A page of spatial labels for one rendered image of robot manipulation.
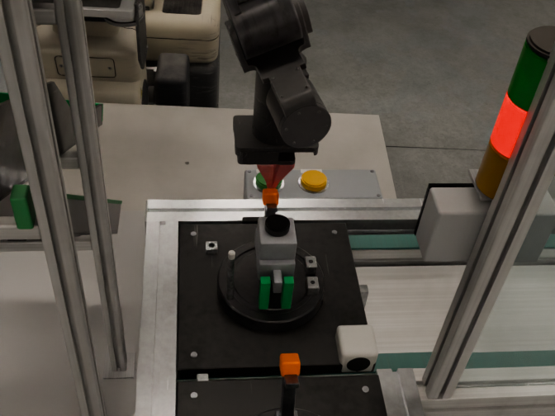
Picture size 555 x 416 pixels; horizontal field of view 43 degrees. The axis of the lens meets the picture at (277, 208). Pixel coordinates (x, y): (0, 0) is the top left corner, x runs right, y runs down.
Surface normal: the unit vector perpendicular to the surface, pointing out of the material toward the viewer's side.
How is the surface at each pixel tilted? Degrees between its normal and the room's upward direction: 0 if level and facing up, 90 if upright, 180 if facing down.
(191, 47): 90
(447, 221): 90
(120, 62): 98
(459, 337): 90
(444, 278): 0
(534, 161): 90
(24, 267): 0
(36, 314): 0
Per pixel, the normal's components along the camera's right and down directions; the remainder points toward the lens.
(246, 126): 0.07, -0.71
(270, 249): 0.09, 0.70
